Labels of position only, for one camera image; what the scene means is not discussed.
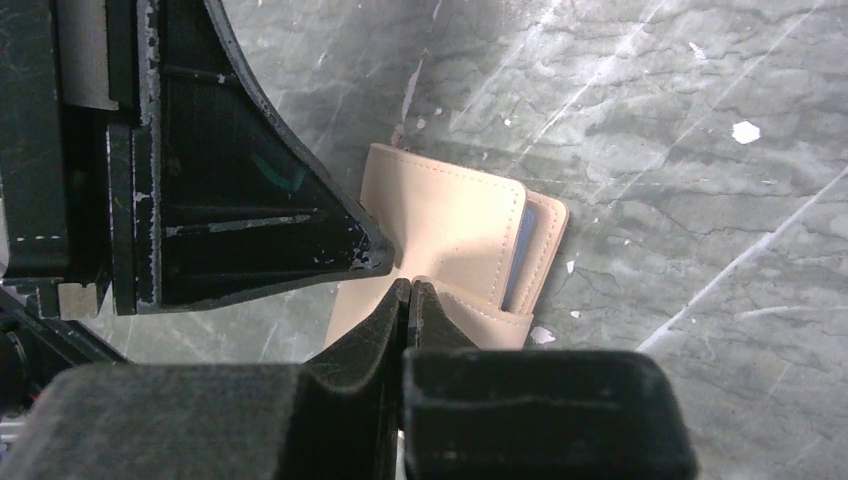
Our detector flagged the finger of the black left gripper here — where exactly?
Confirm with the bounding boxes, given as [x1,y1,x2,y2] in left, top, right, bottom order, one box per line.
[105,1,394,315]

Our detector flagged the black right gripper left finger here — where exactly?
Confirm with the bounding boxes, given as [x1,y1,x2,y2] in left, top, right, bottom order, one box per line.
[1,280,411,479]

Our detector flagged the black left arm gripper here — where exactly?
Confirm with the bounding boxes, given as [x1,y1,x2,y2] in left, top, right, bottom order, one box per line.
[1,1,138,416]

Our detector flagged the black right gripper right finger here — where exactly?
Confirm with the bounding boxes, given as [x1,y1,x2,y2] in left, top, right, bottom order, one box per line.
[402,280,699,479]

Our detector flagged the beige leather card holder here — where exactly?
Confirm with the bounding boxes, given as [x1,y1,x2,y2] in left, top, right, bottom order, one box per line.
[325,144,569,350]

